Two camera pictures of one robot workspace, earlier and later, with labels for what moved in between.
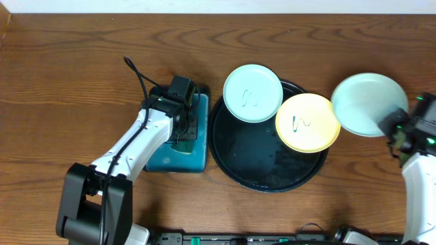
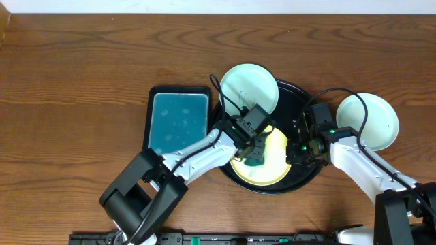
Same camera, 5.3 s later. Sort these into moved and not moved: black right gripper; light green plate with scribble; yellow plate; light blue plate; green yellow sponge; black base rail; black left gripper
Moved: black left gripper; light blue plate; black right gripper; yellow plate; green yellow sponge
Not moved: black base rail; light green plate with scribble
